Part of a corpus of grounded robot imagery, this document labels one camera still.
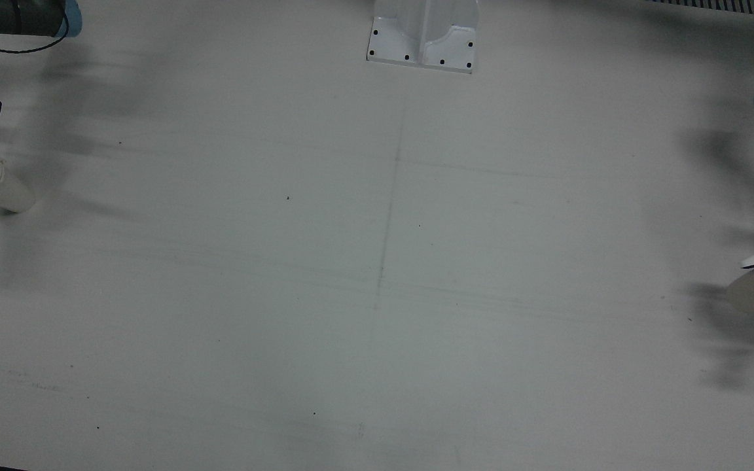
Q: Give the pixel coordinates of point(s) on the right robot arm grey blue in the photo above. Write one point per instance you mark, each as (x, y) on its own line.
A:
(17, 16)

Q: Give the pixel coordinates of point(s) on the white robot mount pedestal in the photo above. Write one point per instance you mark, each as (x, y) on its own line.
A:
(423, 39)

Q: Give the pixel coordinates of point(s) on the ribbed grey metal panel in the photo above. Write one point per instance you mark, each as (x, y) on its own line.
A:
(717, 6)

